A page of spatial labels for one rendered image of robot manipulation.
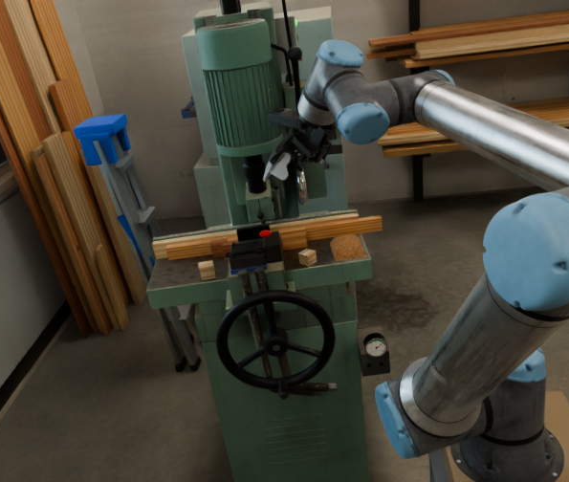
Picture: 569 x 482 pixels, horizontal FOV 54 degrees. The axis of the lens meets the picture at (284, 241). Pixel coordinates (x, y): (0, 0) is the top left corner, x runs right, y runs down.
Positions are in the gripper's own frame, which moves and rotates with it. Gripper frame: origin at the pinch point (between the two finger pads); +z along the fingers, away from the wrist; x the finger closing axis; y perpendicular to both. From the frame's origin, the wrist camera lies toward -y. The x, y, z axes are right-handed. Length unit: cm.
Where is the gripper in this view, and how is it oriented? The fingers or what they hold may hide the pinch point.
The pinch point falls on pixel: (284, 169)
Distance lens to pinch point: 140.1
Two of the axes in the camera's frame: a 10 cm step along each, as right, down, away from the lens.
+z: -2.8, 5.9, 7.5
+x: 7.2, -3.9, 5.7
